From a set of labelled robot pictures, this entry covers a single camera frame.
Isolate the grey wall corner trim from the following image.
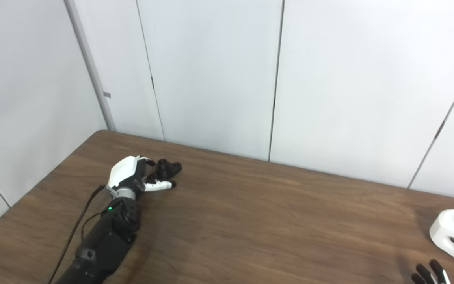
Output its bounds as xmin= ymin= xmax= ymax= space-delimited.
xmin=65 ymin=0 xmax=116 ymax=131

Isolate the black plastic flanged holder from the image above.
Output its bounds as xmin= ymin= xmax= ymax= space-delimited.
xmin=148 ymin=158 xmax=182 ymax=182

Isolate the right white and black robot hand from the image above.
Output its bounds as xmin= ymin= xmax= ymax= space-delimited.
xmin=411 ymin=259 xmax=452 ymax=284

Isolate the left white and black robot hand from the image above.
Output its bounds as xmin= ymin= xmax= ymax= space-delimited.
xmin=105 ymin=155 xmax=177 ymax=200

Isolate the thin black left arm wire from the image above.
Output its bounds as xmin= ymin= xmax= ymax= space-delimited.
xmin=80 ymin=212 xmax=106 ymax=242

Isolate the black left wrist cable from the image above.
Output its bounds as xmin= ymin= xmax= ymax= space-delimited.
xmin=48 ymin=185 xmax=108 ymax=284

